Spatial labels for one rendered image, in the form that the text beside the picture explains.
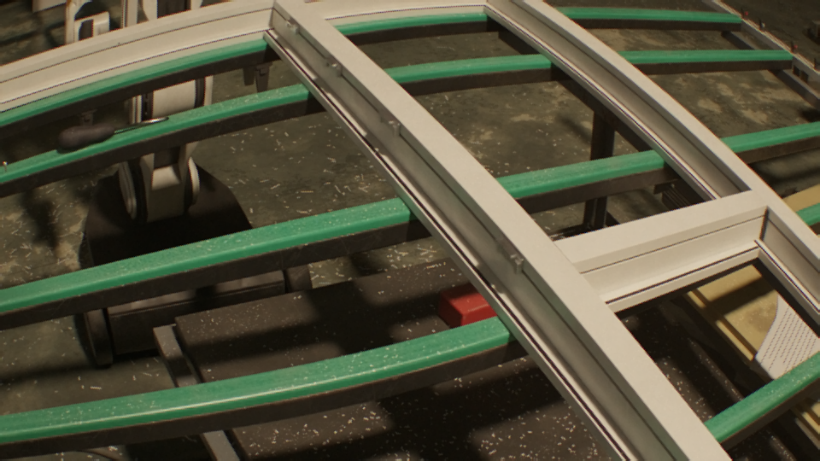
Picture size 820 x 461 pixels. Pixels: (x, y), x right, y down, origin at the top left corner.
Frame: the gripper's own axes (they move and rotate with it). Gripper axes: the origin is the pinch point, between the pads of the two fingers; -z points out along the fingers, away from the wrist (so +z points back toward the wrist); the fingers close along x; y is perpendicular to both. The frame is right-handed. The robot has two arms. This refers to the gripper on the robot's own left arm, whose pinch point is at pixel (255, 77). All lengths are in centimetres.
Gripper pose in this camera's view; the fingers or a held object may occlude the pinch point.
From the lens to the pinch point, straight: 232.4
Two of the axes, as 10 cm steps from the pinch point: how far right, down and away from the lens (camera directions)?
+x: 4.1, 3.4, -8.5
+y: 9.1, -1.9, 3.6
